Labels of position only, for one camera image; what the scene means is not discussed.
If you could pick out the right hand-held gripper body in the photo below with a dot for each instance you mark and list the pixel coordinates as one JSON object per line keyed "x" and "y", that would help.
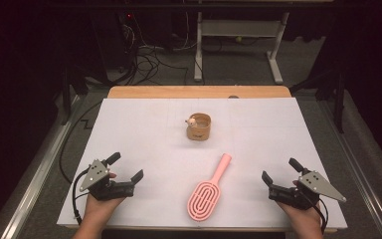
{"x": 318, "y": 184}

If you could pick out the small yellow-green ball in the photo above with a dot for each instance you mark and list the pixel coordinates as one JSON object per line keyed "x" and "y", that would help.
{"x": 238, "y": 39}

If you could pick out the white metal desk frame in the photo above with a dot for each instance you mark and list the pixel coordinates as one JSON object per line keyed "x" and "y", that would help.
{"x": 242, "y": 28}

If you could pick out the black stand leg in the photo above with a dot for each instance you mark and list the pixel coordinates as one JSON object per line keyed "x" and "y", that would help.
{"x": 338, "y": 99}
{"x": 67, "y": 96}

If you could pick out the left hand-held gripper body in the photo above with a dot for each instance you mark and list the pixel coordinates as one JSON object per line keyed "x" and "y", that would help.
{"x": 96, "y": 174}

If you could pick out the black device with red light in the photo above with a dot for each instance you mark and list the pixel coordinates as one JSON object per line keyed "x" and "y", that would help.
{"x": 112, "y": 40}

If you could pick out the metal floor rail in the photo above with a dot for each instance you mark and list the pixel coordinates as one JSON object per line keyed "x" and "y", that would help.
{"x": 38, "y": 172}
{"x": 361, "y": 169}

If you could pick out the person's left hand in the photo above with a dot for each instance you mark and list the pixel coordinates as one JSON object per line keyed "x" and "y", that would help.
{"x": 97, "y": 209}

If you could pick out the person's right hand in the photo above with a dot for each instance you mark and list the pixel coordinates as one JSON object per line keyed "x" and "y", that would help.
{"x": 305, "y": 217}

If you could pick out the wooden holder with small figure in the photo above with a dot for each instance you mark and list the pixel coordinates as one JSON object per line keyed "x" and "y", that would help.
{"x": 199, "y": 132}

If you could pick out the pink hair brush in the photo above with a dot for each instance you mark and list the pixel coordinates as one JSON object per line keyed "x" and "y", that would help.
{"x": 204, "y": 199}

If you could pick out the white table cover sheet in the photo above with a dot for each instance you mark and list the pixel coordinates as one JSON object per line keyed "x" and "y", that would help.
{"x": 139, "y": 132}

